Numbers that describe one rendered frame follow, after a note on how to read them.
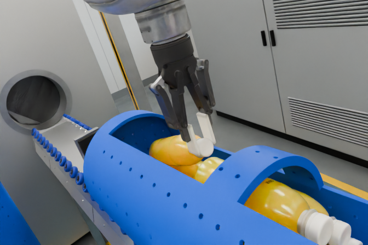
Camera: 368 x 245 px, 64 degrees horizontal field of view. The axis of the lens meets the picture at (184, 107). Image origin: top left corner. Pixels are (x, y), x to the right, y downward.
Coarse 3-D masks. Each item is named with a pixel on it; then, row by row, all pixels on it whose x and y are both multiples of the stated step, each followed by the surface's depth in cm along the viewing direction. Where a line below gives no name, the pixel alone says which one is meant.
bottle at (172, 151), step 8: (176, 136) 67; (152, 144) 76; (160, 144) 71; (168, 144) 68; (176, 144) 64; (184, 144) 63; (152, 152) 74; (160, 152) 70; (168, 152) 67; (176, 152) 64; (184, 152) 62; (160, 160) 72; (168, 160) 68; (176, 160) 65; (184, 160) 63; (192, 160) 63; (200, 160) 64
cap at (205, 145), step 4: (200, 140) 60; (204, 140) 60; (208, 140) 61; (200, 144) 60; (204, 144) 60; (208, 144) 61; (212, 144) 61; (200, 148) 60; (204, 148) 60; (208, 148) 61; (212, 148) 61; (200, 152) 59; (204, 152) 60; (208, 152) 60; (212, 152) 61; (204, 156) 60
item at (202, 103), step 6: (192, 72) 55; (192, 78) 55; (186, 84) 58; (192, 84) 56; (192, 90) 57; (198, 90) 57; (192, 96) 59; (198, 96) 57; (198, 102) 59; (204, 102) 58; (198, 108) 60; (204, 108) 59
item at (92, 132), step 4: (96, 128) 115; (88, 132) 113; (92, 132) 113; (80, 136) 112; (84, 136) 112; (88, 136) 111; (92, 136) 112; (76, 140) 110; (80, 140) 110; (84, 140) 110; (88, 140) 111; (76, 144) 111; (80, 144) 110; (84, 144) 110; (88, 144) 111; (80, 148) 111; (84, 148) 111; (80, 152) 112; (84, 152) 111; (84, 156) 113
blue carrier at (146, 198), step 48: (96, 144) 70; (144, 144) 82; (96, 192) 66; (144, 192) 50; (192, 192) 43; (240, 192) 38; (336, 192) 49; (144, 240) 50; (192, 240) 39; (240, 240) 34; (288, 240) 31
